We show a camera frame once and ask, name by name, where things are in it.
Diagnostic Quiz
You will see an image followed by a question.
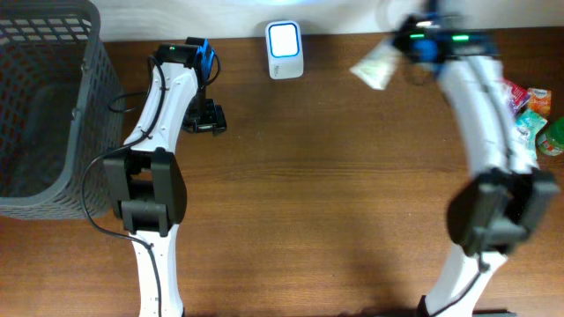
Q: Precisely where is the white tube with brown cap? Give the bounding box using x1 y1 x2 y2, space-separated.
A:
350 39 401 91

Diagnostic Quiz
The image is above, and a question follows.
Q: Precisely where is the red purple floral pack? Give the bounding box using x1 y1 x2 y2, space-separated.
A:
503 79 531 115

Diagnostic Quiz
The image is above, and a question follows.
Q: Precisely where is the orange tissue packet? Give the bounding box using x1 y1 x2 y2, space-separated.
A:
527 88 552 118

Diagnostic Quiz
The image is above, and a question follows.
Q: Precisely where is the teal tissue packet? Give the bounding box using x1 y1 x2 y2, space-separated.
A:
515 109 547 146

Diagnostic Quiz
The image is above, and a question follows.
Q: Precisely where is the green lid glass jar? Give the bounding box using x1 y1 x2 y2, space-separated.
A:
537 117 564 156

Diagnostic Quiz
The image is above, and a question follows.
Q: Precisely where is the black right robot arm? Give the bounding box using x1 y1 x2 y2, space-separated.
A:
392 1 560 316

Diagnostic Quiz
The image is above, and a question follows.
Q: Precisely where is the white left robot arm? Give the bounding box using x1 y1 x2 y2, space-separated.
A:
103 38 227 316

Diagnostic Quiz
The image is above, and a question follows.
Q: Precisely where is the white black barcode scanner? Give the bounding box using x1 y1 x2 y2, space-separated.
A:
264 20 304 80

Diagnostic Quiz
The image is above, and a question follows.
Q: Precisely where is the grey plastic mesh basket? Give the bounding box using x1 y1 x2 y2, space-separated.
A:
1 0 122 220

